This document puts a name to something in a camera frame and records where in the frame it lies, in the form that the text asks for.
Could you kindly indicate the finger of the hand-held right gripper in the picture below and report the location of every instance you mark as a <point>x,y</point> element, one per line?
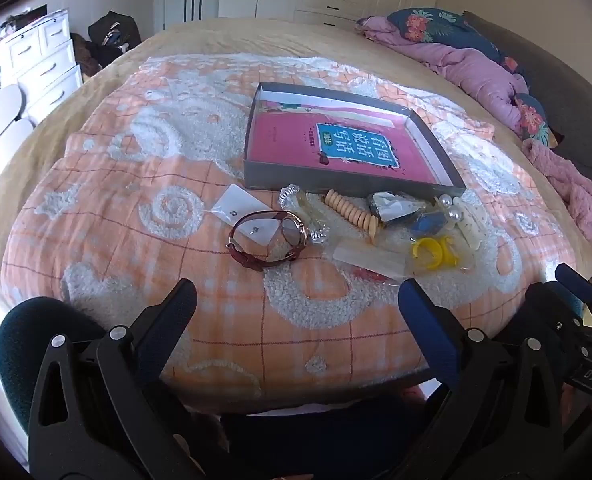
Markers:
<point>578,280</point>
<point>550,310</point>

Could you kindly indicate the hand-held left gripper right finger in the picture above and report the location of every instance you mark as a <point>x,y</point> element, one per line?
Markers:
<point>425,320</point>

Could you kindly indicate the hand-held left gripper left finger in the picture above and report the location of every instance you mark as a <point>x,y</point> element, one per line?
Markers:
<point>173,310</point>

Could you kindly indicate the bag of yellow rings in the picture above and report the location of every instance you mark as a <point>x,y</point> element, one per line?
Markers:
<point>425,250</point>

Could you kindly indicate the long clear packet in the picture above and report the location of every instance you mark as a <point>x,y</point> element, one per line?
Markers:
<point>370,257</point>

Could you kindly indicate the blue packet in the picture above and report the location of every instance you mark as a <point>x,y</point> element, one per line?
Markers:
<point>428,222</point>

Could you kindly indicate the cream pearl hair claw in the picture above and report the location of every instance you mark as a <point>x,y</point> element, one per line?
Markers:
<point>468,225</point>

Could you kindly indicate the small clear earring bag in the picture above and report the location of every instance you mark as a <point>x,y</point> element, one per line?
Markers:
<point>258,232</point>

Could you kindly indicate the dark jewelry packet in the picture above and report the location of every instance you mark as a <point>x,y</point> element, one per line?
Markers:
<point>390,207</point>

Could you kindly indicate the small bag with white card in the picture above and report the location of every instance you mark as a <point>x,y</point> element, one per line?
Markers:
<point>233,200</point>

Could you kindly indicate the crystal hair clip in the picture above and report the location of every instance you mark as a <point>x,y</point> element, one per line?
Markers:
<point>303,210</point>

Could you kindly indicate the grey cardboard tray box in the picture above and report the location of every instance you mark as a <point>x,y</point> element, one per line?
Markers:
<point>326,177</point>

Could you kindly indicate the pink fuzzy blanket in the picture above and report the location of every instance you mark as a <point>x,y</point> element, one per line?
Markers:
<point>565,185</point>

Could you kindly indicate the person's dark blue trousers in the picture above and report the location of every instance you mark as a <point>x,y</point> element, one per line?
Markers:
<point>326,440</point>

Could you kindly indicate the pink book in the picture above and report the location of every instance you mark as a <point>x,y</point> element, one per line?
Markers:
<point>286,140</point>

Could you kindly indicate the pink quilt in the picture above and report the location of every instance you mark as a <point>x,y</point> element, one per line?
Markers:
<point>465,70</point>

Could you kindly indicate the white chair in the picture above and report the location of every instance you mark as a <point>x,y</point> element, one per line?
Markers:
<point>1,125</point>

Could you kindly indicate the bed with beige sheet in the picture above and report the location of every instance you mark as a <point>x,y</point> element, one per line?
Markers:
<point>226,35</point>

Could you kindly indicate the white dresser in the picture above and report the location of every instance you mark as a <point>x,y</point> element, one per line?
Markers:
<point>41,60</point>

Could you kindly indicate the black bag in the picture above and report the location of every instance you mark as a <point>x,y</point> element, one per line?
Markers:
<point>116,30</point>

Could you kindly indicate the floral blue pillow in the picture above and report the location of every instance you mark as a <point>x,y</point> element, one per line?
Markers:
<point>425,25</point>

